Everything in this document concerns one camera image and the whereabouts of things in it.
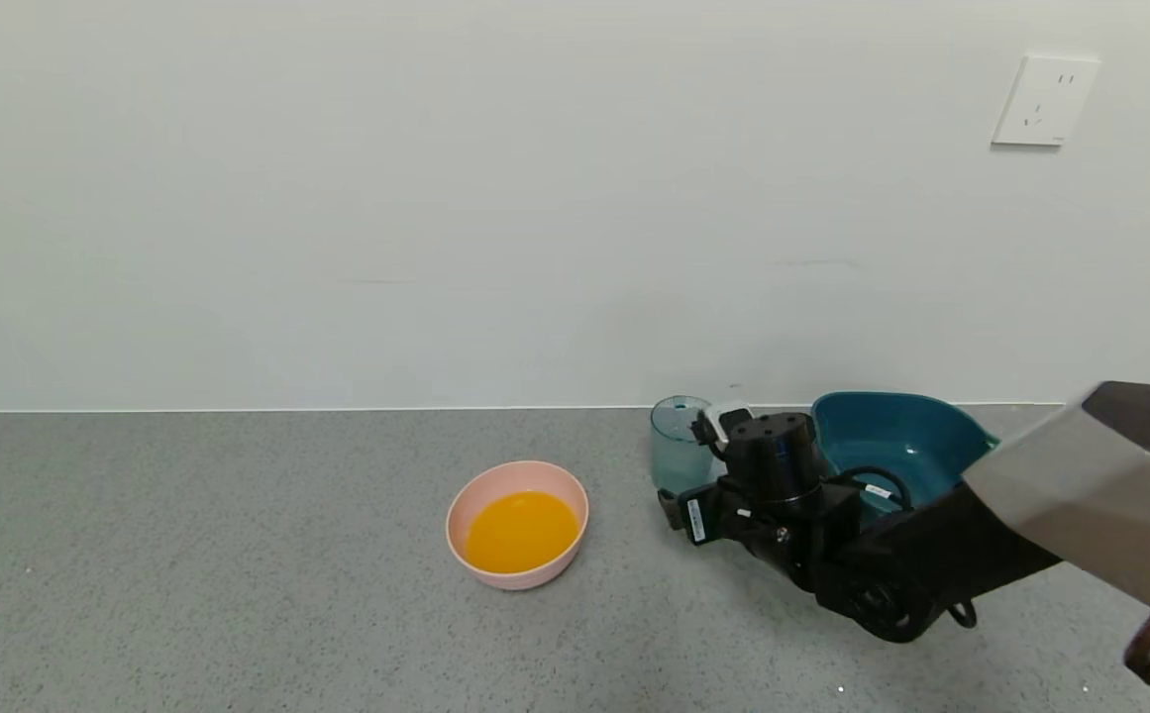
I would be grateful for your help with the teal rectangular baking tray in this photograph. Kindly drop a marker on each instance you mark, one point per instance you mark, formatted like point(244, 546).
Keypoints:
point(911, 436)

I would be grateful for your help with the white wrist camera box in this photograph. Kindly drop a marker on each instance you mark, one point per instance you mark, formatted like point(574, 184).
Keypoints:
point(728, 416)

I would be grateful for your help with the pink plastic bowl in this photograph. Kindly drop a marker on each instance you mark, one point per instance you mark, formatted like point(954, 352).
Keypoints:
point(461, 505)

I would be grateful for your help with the orange juice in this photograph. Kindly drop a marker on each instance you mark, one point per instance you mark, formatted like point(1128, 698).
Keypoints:
point(520, 535)

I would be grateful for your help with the ribbed clear teal cup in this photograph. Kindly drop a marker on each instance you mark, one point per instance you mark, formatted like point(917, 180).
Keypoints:
point(674, 446)

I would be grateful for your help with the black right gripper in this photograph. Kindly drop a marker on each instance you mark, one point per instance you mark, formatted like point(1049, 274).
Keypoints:
point(695, 519)

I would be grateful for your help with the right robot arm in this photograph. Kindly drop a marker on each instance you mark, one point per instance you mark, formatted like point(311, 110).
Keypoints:
point(1030, 515)

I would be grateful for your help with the white wall socket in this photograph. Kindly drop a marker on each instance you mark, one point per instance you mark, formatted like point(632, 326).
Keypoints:
point(1044, 101)

